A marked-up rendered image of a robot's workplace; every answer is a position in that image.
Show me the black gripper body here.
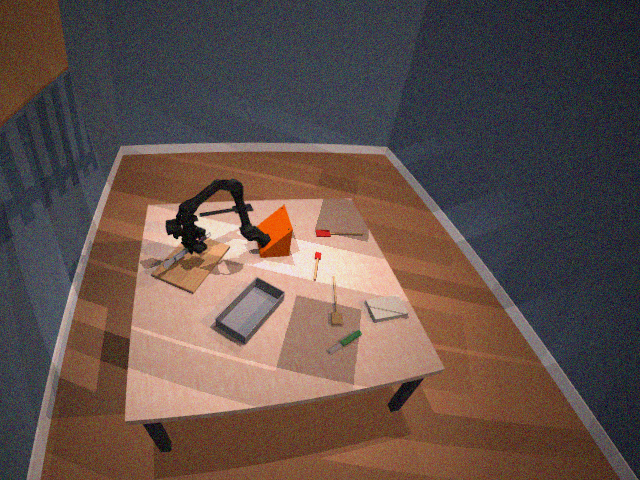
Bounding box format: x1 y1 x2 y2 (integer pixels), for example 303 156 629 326
173 229 208 254

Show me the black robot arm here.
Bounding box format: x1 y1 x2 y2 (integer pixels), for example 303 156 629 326
165 179 271 248

